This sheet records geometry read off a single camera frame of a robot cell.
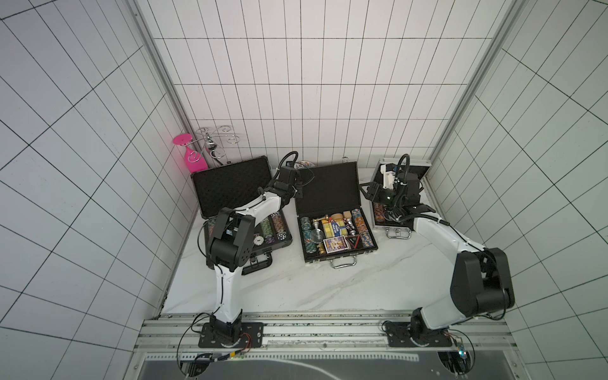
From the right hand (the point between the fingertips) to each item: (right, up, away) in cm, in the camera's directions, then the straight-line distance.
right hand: (365, 182), depth 88 cm
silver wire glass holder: (-62, +16, +5) cm, 64 cm away
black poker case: (-11, -19, +6) cm, 23 cm away
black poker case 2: (-53, -1, +13) cm, 55 cm away
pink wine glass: (-73, +11, +16) cm, 76 cm away
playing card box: (-11, -24, +2) cm, 27 cm away
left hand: (-27, -2, +13) cm, 30 cm away
